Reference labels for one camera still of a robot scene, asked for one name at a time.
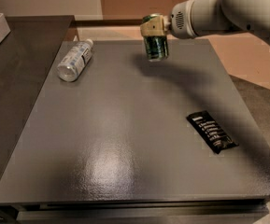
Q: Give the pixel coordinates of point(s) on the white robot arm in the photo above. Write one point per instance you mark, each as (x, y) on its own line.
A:
(196, 18)

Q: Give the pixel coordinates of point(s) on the green soda can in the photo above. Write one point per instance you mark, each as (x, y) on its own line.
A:
(156, 48)

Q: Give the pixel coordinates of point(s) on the black snack bar wrapper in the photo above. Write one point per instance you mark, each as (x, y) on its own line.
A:
(212, 133)

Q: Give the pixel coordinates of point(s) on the dark side table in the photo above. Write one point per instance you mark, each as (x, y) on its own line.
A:
(26, 56)

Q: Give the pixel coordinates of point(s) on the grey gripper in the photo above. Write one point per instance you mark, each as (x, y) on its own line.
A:
(177, 20)

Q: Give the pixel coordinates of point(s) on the clear plastic water bottle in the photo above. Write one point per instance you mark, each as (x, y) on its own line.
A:
(75, 61)

